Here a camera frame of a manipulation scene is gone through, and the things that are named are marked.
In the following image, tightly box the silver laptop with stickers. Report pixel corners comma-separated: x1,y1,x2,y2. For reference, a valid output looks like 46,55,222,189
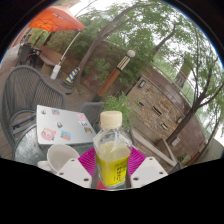
35,104,98,147

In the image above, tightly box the yellow-labelled clear drink bottle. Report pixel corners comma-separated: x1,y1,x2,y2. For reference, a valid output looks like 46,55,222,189
92,110,132,190

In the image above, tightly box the white umbrella base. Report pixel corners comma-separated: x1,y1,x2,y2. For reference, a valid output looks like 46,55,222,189
49,63,62,80

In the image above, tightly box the white mug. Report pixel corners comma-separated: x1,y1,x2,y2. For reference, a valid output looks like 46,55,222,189
37,143,81,174

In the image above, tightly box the blue yellow striped cone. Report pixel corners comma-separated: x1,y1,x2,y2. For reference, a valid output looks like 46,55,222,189
62,66,82,89

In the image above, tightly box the grey mesh chair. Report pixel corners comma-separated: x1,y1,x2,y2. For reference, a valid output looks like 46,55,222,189
0,64,68,152
79,101,106,130

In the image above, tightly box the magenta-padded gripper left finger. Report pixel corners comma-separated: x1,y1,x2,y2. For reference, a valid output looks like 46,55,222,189
56,147,98,189

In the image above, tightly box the grey wall box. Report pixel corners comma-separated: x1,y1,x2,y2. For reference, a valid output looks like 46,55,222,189
170,136,181,147

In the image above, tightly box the black folding chair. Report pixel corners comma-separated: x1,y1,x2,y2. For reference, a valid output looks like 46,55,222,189
16,43,43,68

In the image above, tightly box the orange patio umbrella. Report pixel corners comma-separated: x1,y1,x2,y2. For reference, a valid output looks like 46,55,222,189
28,4,86,33

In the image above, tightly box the tall green tree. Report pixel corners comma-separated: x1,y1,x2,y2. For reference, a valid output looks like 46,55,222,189
156,19,224,145
74,0,174,84

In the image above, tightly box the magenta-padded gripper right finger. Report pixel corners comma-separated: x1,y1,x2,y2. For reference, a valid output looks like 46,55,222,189
128,146,169,189

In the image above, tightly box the green plant in teal pot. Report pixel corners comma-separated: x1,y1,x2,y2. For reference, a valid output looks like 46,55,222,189
101,93,135,134

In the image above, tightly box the globe-topped striped lamp post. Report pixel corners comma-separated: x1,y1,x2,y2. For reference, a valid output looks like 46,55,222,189
92,49,137,103

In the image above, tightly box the wooden bench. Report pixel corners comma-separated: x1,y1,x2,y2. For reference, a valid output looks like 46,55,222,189
38,45,66,68

